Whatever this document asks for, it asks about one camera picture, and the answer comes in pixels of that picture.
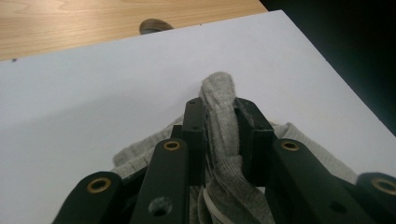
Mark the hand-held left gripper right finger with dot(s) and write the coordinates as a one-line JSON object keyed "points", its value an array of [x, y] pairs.
{"points": [[257, 140]]}

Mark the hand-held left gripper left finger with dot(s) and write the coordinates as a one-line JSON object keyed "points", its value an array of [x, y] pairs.
{"points": [[194, 137]]}

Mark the white board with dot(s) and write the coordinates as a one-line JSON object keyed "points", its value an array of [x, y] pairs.
{"points": [[109, 93]]}

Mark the dark round table grommet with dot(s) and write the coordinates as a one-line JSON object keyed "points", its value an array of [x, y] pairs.
{"points": [[154, 26]]}

